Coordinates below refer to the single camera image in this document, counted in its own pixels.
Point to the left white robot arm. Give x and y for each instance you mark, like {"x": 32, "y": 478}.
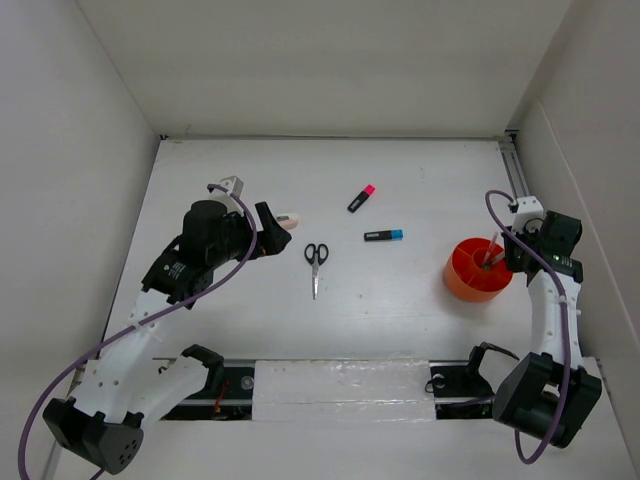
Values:
{"x": 126, "y": 390}

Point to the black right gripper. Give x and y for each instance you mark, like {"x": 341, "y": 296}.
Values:
{"x": 512, "y": 265}

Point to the pink black highlighter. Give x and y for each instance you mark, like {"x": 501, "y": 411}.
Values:
{"x": 361, "y": 198}

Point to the orange round organizer container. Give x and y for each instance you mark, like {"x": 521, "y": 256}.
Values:
{"x": 466, "y": 279}

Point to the black front mounting rail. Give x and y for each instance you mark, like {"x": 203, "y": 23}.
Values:
{"x": 409, "y": 391}

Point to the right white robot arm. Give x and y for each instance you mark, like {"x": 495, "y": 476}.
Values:
{"x": 549, "y": 394}

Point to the pink white stapler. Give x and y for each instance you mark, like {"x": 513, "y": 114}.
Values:
{"x": 287, "y": 221}

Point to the blue black highlighter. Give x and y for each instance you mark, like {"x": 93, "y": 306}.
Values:
{"x": 384, "y": 235}

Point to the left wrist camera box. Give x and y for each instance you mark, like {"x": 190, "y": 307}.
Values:
{"x": 223, "y": 192}

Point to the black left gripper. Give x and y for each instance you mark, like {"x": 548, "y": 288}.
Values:
{"x": 274, "y": 237}

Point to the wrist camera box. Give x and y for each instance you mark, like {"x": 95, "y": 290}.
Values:
{"x": 528, "y": 214}
{"x": 223, "y": 192}

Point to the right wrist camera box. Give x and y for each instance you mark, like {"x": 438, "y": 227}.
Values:
{"x": 528, "y": 214}

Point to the black handled scissors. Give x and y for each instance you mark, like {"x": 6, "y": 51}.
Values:
{"x": 316, "y": 255}

